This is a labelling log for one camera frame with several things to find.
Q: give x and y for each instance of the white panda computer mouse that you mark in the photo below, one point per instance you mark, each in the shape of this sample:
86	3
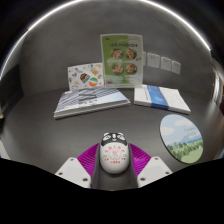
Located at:
114	156

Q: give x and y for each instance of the white book with blue band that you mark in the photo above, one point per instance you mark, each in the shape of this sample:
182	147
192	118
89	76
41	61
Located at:
163	97

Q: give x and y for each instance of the green menu sign stand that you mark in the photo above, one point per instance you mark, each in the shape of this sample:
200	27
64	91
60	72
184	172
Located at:
121	60

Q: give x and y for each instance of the white card with colourful stickers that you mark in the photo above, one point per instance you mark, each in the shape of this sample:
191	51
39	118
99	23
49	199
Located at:
85	77

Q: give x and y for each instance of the round landscape print mouse pad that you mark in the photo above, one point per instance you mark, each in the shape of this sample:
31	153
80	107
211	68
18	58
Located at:
180	136

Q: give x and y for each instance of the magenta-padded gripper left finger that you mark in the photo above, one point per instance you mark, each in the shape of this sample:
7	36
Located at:
86	161

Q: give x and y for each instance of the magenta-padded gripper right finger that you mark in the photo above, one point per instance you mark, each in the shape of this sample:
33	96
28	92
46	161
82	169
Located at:
141	161

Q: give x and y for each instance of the grey striped cover book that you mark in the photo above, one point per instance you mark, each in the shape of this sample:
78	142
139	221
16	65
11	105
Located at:
90	100

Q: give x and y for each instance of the row of white wall sockets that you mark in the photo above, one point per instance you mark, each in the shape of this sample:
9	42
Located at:
153	60

